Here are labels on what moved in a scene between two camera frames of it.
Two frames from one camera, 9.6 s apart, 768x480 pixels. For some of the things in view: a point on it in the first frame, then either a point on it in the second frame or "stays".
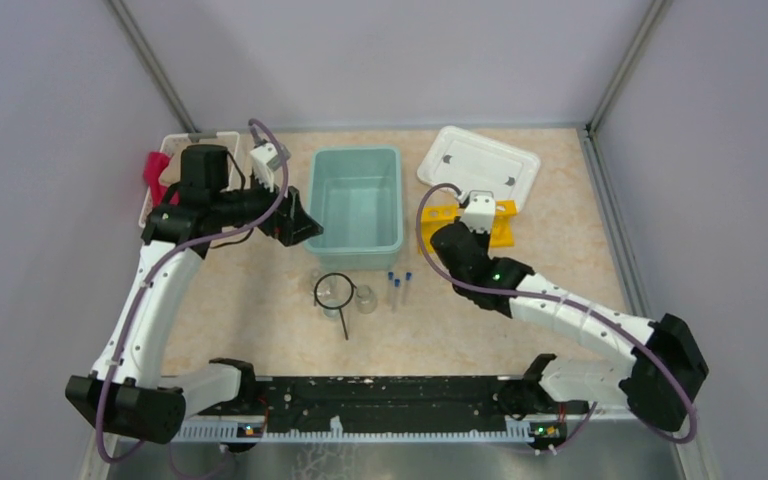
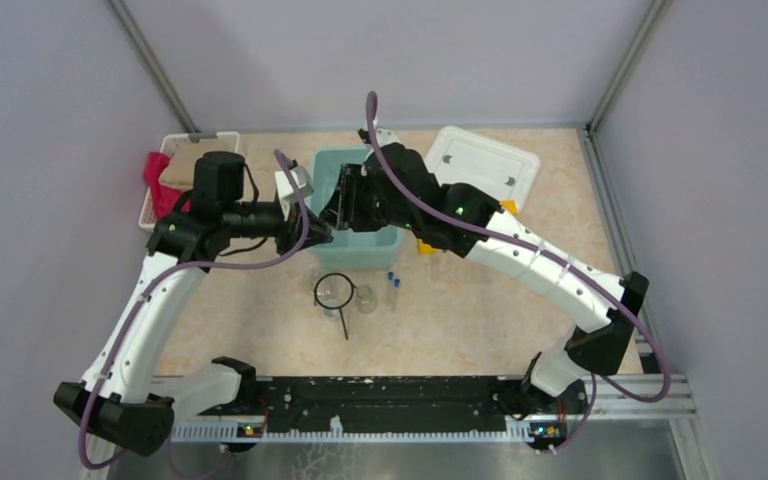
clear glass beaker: (366, 299) stays
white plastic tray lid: (470, 162) stays
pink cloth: (154, 164) stays
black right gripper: (484, 237) to (353, 179)
